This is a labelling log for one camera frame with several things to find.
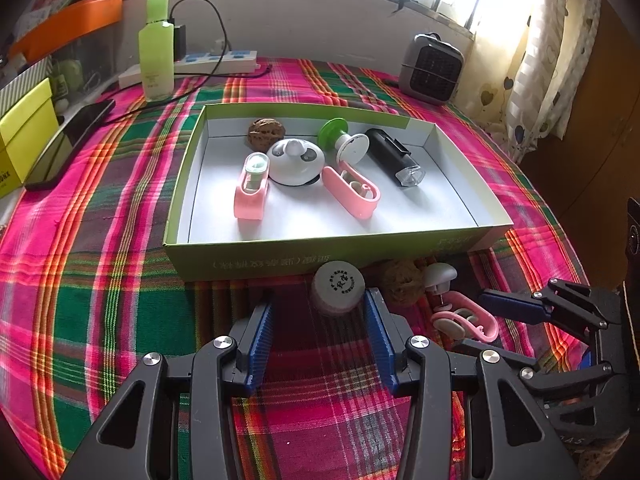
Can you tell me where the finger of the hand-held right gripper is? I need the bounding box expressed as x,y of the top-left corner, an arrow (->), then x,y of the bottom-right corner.
476,277 -> 622,342
451,338 -> 615,403

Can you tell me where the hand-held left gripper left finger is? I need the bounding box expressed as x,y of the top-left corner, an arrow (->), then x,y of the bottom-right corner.
60,300 -> 275,480

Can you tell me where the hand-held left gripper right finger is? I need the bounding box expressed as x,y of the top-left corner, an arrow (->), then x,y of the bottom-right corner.
362,287 -> 577,480

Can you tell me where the pink clip with curled hook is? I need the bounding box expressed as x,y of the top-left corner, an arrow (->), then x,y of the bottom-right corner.
431,301 -> 499,343

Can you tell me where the white bottle cap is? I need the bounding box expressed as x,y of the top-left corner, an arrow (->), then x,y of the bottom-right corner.
310,259 -> 368,317

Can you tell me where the green and white cardboard box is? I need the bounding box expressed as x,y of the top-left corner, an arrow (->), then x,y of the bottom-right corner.
163,103 -> 515,282

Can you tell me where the white round panda gadget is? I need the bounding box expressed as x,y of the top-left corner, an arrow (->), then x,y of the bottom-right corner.
266,137 -> 326,188

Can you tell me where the black bike light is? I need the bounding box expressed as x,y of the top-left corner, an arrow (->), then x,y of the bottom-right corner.
364,128 -> 427,188

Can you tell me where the brown walnut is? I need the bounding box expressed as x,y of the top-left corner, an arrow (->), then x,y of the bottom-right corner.
248,118 -> 287,150
382,260 -> 425,307

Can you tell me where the white mushroom-shaped suction cup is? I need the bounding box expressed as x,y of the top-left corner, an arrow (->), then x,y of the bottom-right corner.
422,263 -> 458,306

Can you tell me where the plaid blanket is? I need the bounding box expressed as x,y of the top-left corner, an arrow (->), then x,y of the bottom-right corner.
0,57 -> 603,480

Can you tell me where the wooden cabinet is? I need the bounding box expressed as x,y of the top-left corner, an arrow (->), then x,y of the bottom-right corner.
517,0 -> 640,243

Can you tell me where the green and white suction cup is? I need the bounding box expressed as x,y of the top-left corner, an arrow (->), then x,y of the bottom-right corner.
318,118 -> 371,166

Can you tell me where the grey space heater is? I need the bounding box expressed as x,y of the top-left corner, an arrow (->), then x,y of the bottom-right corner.
398,32 -> 466,107

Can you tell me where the heart print curtain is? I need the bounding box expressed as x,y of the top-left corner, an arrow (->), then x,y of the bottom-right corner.
477,0 -> 603,163

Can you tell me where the black smartphone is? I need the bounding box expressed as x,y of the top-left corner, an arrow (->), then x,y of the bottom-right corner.
24,98 -> 117,192

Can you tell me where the white power strip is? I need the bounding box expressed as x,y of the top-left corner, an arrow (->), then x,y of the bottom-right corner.
118,48 -> 260,89

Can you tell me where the light green bottle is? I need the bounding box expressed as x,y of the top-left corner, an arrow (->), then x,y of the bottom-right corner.
137,0 -> 176,104

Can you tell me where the yellow-green box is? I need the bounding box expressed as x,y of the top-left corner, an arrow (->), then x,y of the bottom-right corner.
0,77 -> 61,199

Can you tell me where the green jar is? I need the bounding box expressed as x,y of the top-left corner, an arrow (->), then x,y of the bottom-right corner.
51,57 -> 84,88

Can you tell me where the striped gift box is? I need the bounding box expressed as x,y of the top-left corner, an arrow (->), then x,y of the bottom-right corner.
0,55 -> 54,107

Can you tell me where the orange box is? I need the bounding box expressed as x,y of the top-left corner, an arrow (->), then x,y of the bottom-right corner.
9,0 -> 125,62

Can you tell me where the black charger cable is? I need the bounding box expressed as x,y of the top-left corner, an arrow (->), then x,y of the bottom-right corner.
102,0 -> 275,126

